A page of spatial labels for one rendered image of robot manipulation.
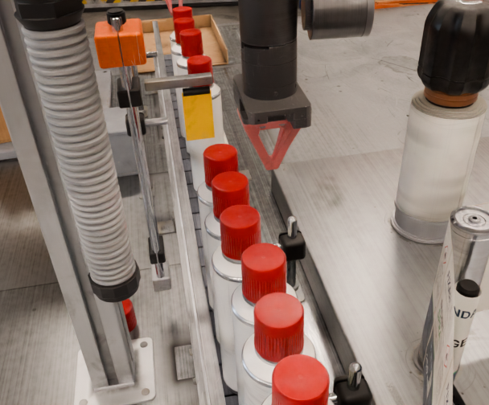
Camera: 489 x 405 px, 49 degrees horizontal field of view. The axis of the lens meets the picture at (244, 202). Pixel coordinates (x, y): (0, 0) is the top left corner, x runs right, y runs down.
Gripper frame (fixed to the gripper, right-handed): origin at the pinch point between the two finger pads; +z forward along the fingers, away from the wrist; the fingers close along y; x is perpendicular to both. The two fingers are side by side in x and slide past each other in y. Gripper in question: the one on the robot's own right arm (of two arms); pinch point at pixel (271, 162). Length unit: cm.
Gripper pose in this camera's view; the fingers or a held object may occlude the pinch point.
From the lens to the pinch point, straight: 62.9
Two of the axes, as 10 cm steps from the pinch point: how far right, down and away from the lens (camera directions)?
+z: 0.5, 8.1, 5.8
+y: -1.7, -5.7, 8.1
